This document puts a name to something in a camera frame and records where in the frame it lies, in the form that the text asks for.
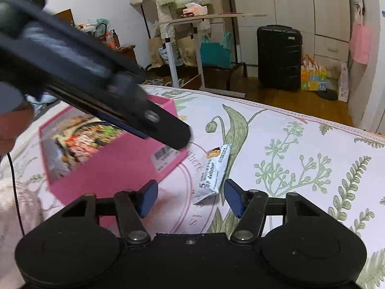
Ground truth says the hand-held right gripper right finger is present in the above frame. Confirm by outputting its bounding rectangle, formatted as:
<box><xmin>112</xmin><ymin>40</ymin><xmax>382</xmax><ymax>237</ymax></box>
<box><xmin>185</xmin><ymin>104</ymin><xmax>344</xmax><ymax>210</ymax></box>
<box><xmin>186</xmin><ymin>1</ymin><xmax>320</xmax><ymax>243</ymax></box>
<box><xmin>224</xmin><ymin>178</ymin><xmax>321</xmax><ymax>246</ymax></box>

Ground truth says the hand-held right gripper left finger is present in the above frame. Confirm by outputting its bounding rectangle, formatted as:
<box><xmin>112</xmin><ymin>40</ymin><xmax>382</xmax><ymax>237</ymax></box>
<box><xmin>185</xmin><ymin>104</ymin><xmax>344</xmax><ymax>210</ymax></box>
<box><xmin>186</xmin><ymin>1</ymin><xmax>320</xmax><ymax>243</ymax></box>
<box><xmin>61</xmin><ymin>180</ymin><xmax>159</xmax><ymax>246</ymax></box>

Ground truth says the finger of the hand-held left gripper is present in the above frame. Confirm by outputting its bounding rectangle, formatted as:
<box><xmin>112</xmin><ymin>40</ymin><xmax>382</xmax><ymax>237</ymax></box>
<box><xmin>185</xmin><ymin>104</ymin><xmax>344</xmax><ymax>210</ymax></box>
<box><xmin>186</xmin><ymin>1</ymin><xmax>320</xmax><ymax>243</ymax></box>
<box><xmin>99</xmin><ymin>72</ymin><xmax>193</xmax><ymax>151</ymax></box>

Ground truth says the white snack bar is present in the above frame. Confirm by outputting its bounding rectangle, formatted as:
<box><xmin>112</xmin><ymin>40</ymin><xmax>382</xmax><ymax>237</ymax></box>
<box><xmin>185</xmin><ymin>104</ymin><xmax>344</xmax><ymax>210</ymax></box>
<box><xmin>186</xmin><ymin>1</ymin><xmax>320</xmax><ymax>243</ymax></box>
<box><xmin>192</xmin><ymin>144</ymin><xmax>231</xmax><ymax>206</ymax></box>

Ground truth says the pink cardboard box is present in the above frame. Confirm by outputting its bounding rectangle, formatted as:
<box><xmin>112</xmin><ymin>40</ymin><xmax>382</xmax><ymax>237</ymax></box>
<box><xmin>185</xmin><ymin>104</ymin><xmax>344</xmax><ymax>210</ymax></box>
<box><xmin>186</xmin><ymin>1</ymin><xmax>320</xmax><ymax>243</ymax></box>
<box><xmin>38</xmin><ymin>95</ymin><xmax>189</xmax><ymax>207</ymax></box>

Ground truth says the clear bag of mixed nuts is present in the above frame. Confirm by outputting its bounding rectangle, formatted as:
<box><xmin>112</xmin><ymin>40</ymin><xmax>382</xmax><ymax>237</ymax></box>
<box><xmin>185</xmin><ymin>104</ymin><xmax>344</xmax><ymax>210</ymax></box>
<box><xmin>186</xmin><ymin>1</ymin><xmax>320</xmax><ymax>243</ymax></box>
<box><xmin>50</xmin><ymin>116</ymin><xmax>104</xmax><ymax>145</ymax></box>

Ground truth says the person's left hand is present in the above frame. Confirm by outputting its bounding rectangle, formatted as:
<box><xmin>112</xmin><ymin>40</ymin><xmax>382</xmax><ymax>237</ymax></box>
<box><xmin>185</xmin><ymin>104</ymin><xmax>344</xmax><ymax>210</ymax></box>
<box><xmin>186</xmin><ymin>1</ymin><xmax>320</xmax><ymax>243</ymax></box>
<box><xmin>0</xmin><ymin>102</ymin><xmax>35</xmax><ymax>157</ymax></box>

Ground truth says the floral bedsheet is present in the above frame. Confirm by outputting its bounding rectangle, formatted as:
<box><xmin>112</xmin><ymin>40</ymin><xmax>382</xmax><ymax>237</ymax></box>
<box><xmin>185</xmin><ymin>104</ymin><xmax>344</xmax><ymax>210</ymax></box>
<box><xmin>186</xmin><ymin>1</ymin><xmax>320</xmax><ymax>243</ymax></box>
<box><xmin>0</xmin><ymin>84</ymin><xmax>385</xmax><ymax>289</ymax></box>

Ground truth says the wooden nightstand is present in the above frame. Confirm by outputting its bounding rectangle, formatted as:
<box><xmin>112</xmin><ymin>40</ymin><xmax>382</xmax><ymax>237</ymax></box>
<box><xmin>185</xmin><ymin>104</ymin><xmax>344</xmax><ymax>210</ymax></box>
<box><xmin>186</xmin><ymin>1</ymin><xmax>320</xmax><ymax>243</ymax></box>
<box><xmin>114</xmin><ymin>45</ymin><xmax>142</xmax><ymax>70</ymax></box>

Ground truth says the brown paper bag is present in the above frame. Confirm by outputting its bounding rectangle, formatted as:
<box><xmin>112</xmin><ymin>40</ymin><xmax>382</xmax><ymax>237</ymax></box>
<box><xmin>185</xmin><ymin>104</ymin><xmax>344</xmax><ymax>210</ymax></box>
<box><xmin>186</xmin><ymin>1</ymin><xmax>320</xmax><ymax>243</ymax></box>
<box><xmin>147</xmin><ymin>36</ymin><xmax>165</xmax><ymax>68</ymax></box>
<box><xmin>176</xmin><ymin>35</ymin><xmax>197</xmax><ymax>67</ymax></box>

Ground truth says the teal shopping bag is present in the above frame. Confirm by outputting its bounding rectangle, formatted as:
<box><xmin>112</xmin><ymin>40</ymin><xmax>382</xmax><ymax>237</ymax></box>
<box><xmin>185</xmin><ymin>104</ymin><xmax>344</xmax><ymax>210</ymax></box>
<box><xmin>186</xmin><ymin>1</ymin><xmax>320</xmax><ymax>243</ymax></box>
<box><xmin>200</xmin><ymin>33</ymin><xmax>233</xmax><ymax>69</ymax></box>

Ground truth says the pink tissue box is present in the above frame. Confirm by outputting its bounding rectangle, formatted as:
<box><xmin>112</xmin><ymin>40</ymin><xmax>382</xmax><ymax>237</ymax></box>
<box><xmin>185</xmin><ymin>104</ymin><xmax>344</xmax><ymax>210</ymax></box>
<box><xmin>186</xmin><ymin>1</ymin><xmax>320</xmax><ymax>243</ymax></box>
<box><xmin>183</xmin><ymin>2</ymin><xmax>209</xmax><ymax>17</ymax></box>

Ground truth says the black suitcase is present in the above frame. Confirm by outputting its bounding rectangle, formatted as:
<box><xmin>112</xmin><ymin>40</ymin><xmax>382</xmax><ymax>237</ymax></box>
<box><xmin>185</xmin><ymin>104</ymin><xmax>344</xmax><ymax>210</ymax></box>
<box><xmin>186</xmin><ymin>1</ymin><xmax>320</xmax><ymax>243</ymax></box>
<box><xmin>257</xmin><ymin>25</ymin><xmax>302</xmax><ymax>92</ymax></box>

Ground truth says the black round floor object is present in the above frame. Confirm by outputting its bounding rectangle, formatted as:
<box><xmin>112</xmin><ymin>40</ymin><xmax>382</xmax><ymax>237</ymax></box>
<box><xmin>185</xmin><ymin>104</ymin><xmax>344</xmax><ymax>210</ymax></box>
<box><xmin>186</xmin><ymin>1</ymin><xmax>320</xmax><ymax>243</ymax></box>
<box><xmin>316</xmin><ymin>89</ymin><xmax>339</xmax><ymax>102</ymax></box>

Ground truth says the colourful cardboard box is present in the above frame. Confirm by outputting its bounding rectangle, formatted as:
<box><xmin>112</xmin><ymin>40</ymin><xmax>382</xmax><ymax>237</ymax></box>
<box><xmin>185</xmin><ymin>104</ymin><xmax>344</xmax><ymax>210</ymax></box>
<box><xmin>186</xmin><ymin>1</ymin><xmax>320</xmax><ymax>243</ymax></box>
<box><xmin>301</xmin><ymin>54</ymin><xmax>328</xmax><ymax>92</ymax></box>

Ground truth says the white plastic bag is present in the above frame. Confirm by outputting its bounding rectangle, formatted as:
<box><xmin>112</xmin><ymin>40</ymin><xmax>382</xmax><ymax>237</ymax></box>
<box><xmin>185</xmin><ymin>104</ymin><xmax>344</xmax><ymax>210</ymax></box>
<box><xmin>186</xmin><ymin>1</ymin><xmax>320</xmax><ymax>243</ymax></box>
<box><xmin>337</xmin><ymin>63</ymin><xmax>350</xmax><ymax>102</ymax></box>

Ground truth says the white wardrobe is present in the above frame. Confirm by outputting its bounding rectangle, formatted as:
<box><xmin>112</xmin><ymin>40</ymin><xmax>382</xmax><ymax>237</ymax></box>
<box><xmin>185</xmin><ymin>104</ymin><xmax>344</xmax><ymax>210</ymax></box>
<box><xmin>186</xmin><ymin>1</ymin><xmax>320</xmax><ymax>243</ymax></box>
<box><xmin>231</xmin><ymin>0</ymin><xmax>351</xmax><ymax>67</ymax></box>

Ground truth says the pink hanging bag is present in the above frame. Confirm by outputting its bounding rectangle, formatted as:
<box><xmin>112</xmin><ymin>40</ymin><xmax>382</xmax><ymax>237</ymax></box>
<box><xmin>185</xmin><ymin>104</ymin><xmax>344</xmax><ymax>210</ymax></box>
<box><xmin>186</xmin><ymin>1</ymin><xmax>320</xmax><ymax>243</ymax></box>
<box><xmin>349</xmin><ymin>22</ymin><xmax>372</xmax><ymax>66</ymax></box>

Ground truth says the black cable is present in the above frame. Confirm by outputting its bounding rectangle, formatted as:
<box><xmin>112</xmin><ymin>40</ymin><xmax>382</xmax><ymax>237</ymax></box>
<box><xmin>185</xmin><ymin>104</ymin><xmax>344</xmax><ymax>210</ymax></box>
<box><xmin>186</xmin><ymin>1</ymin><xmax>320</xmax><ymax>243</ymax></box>
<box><xmin>7</xmin><ymin>153</ymin><xmax>26</xmax><ymax>237</ymax></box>

